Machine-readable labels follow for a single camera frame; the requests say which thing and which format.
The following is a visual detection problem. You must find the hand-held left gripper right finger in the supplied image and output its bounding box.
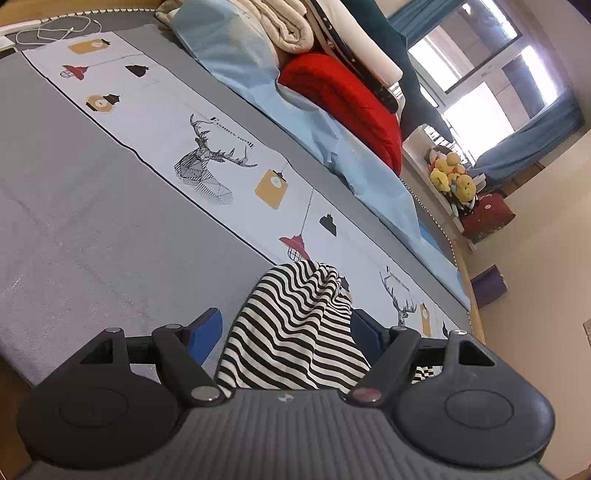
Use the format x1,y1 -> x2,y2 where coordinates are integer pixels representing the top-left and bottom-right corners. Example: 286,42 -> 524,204
341,308 -> 500,408

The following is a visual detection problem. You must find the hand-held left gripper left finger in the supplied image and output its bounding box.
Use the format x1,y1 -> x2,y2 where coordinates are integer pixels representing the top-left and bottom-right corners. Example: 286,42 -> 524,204
78,308 -> 225,408

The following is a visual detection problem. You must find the black white striped hoodie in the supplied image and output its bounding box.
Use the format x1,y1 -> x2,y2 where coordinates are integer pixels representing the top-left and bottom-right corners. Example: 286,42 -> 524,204
216,260 -> 440,394

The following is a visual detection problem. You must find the purple box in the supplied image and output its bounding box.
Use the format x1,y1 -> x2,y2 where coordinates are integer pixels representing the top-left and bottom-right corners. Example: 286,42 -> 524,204
472,264 -> 509,309

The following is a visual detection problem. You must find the light blue blanket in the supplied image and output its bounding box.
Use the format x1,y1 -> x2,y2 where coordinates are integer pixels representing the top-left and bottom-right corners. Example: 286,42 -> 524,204
173,0 -> 470,309

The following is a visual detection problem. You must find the red bag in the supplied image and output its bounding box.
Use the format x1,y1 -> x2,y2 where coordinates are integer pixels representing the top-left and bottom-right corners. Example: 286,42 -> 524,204
461,194 -> 516,241

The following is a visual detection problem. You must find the yellow plush toy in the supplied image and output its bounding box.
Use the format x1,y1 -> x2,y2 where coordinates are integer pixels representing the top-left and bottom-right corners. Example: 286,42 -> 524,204
429,151 -> 463,193
454,174 -> 477,205

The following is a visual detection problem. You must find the red blanket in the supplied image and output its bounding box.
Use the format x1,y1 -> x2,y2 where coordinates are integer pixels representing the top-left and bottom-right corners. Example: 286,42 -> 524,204
278,52 -> 404,176

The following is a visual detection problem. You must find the dark teal cushion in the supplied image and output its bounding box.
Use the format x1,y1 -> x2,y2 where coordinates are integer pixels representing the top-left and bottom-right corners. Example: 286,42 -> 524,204
341,0 -> 456,145

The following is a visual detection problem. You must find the blue curtain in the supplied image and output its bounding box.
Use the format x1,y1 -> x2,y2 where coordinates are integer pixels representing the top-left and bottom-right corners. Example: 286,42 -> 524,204
387,0 -> 585,186

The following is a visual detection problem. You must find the window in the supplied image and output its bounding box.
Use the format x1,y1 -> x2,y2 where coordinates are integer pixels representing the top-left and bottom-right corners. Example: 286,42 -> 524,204
407,0 -> 572,163

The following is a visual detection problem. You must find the dark patterned blanket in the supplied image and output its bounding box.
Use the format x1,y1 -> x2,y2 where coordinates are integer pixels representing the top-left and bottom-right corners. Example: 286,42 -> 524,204
304,0 -> 400,114

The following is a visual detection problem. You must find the white pillow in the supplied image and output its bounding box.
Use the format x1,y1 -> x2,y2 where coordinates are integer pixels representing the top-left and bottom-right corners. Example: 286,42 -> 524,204
318,0 -> 404,87

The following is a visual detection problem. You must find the beige blanket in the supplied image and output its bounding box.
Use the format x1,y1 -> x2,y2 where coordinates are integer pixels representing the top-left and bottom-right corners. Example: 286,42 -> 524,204
154,0 -> 315,68

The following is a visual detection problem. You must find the white cable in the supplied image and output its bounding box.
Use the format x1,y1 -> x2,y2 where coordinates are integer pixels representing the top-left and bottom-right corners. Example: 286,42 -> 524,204
16,17 -> 103,46

